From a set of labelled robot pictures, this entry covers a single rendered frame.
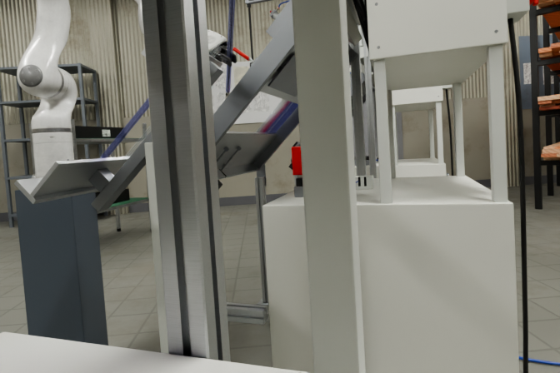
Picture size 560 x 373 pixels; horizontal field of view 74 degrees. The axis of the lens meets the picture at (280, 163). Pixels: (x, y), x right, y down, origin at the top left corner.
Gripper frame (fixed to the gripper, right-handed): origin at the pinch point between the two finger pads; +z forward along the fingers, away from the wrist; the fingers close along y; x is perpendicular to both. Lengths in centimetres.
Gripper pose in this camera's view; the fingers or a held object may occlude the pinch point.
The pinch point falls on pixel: (228, 58)
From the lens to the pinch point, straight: 130.5
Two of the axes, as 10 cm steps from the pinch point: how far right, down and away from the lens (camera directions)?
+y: 6.5, -6.1, 4.4
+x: -0.2, 5.7, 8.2
